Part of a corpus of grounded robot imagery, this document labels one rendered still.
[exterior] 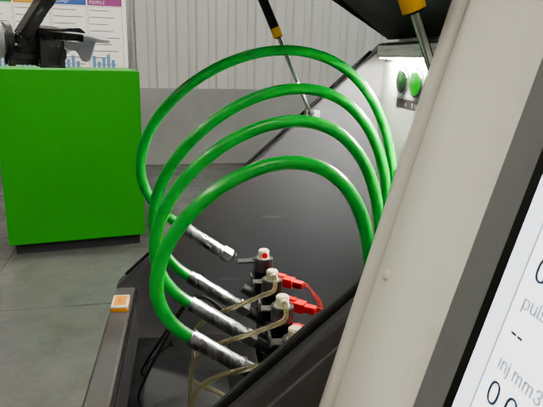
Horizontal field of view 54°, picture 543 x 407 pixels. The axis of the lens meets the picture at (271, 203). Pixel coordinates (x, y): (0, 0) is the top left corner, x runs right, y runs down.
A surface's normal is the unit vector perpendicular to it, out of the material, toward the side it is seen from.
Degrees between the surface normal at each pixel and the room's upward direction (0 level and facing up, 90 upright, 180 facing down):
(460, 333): 76
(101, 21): 90
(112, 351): 0
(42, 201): 90
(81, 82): 90
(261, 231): 90
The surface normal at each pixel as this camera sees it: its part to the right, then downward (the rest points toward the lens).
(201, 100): 0.22, 0.26
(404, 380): -0.95, -0.22
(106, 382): 0.03, -0.96
